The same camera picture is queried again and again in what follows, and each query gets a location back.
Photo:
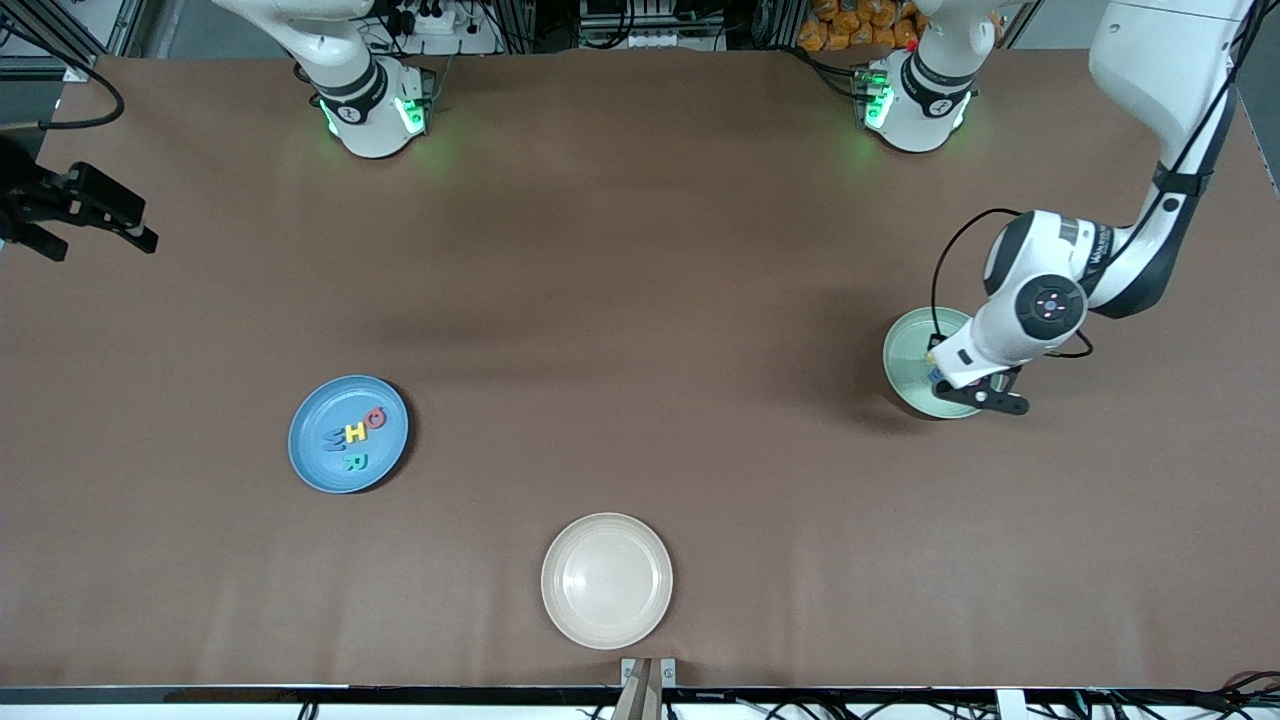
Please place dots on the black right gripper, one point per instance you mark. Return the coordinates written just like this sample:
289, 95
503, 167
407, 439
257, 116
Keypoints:
32, 203

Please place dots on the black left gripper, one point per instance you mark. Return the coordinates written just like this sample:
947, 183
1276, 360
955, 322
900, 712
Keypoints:
935, 341

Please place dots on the blue uppercase letter M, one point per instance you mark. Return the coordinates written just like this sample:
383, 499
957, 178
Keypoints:
333, 441

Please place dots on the yellow uppercase letter H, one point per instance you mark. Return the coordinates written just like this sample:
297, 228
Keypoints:
357, 433

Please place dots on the pink letter Q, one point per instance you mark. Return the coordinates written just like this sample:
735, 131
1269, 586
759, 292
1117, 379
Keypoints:
370, 420

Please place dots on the teal letter R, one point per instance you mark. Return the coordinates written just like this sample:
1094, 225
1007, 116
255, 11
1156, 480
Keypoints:
354, 462

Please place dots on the green plate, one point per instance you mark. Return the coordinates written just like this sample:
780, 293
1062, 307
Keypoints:
905, 365

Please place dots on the blue plate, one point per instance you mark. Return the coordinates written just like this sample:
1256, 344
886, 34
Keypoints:
348, 480

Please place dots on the beige plate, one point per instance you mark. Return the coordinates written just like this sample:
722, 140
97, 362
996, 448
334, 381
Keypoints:
607, 582

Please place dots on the brown table mat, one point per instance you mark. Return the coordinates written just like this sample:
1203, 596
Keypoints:
640, 300

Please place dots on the orange snack bags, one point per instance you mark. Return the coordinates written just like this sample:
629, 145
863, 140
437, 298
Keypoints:
850, 25

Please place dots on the white power strip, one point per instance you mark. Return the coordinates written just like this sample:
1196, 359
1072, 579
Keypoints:
430, 18

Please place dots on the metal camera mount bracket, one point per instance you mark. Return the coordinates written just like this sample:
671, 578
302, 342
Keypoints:
645, 685

